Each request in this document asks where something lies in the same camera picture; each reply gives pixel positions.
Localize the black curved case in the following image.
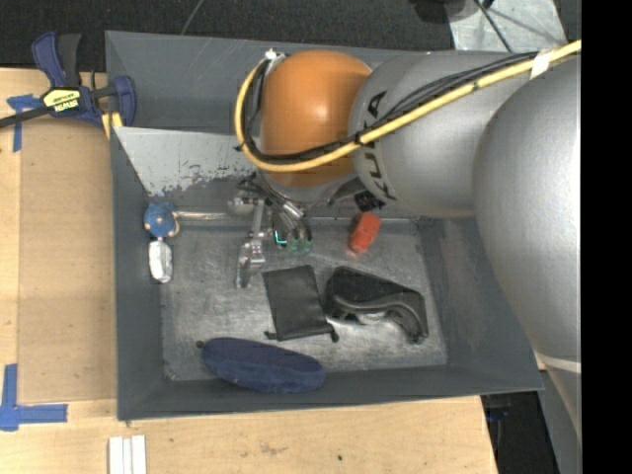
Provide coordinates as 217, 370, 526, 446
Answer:
322, 266, 430, 346

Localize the pale wood board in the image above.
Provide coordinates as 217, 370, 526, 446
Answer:
17, 69, 119, 405

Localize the black flat pouch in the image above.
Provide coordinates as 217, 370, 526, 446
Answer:
261, 264, 341, 344

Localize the dark blue oval cloth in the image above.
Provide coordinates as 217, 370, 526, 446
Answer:
196, 337, 327, 395

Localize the blue toy with orange dots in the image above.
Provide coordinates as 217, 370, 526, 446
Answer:
142, 200, 180, 240

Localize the grey metal bin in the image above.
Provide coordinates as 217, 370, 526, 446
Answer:
103, 30, 545, 422

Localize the white crumpled packet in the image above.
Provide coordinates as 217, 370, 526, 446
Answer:
147, 240, 175, 284

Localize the red-orange block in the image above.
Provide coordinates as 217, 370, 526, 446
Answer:
349, 211, 383, 254

